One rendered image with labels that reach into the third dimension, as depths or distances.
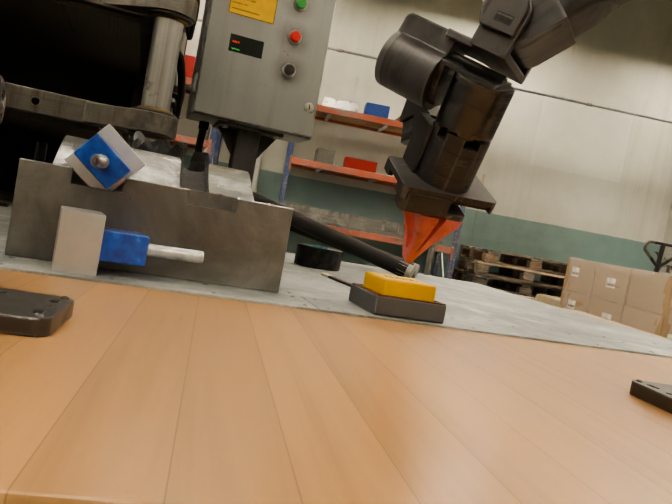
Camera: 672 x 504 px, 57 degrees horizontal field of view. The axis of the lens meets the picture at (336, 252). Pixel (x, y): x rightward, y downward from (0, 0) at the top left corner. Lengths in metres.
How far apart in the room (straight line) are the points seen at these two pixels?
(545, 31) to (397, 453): 0.40
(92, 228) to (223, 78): 1.00
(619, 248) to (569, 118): 1.76
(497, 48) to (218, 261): 0.33
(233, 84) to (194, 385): 1.26
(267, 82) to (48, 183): 0.98
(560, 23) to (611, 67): 8.05
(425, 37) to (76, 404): 0.46
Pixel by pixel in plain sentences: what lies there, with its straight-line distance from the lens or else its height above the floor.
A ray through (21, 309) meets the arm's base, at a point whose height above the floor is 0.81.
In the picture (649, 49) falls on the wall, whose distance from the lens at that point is 8.92.
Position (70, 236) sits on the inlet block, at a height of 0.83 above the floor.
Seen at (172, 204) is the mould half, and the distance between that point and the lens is 0.63.
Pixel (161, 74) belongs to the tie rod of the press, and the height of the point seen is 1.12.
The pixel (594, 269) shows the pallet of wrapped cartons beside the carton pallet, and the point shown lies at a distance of 5.03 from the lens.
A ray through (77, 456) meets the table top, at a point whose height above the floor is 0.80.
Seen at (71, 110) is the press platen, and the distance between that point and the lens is 1.45.
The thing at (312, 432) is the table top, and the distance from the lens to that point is 0.27.
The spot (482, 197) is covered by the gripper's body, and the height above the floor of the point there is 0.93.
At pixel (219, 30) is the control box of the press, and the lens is 1.55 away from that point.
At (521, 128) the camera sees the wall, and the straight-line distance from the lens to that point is 8.02.
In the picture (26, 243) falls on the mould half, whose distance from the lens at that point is 0.64.
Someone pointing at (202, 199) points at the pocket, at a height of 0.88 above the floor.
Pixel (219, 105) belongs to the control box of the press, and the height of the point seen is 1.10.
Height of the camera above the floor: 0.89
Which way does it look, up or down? 3 degrees down
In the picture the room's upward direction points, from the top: 10 degrees clockwise
